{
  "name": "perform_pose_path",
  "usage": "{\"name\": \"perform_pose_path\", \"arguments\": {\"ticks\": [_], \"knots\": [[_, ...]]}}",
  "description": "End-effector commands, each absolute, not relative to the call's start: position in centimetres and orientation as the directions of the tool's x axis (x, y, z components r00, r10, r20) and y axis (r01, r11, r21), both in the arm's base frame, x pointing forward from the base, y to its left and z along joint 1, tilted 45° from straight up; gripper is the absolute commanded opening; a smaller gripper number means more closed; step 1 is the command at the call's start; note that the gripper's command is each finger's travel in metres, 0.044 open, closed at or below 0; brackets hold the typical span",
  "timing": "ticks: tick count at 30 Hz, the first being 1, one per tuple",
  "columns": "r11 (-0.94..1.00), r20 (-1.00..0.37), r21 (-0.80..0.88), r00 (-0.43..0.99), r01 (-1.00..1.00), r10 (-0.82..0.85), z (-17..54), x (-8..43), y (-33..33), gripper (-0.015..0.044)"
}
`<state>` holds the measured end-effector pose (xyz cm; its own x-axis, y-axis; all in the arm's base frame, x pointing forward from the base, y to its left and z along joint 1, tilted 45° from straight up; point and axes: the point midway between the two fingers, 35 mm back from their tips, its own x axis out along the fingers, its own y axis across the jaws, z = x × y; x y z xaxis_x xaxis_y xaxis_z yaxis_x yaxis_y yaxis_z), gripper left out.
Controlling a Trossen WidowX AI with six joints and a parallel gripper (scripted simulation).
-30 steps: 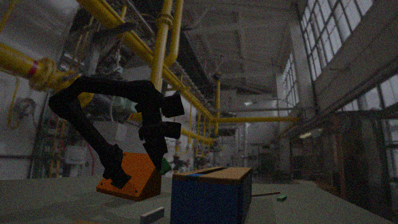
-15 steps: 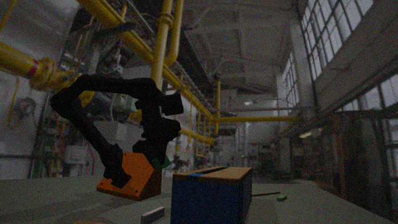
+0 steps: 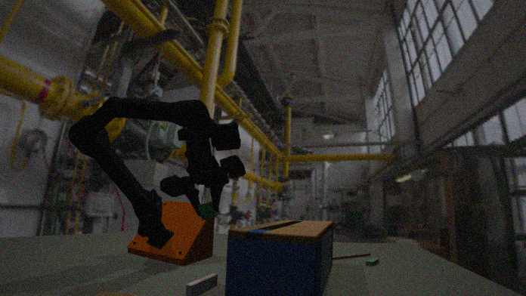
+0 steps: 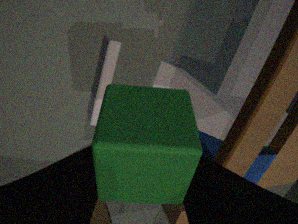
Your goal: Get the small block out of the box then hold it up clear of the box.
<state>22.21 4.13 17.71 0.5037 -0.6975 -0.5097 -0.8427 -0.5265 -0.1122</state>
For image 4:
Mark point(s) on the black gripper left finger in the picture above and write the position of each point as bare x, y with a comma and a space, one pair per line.
62, 193

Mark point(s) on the green block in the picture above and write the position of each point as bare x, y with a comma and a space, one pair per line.
146, 147

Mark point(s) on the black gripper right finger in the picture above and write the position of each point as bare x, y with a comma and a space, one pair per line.
217, 196

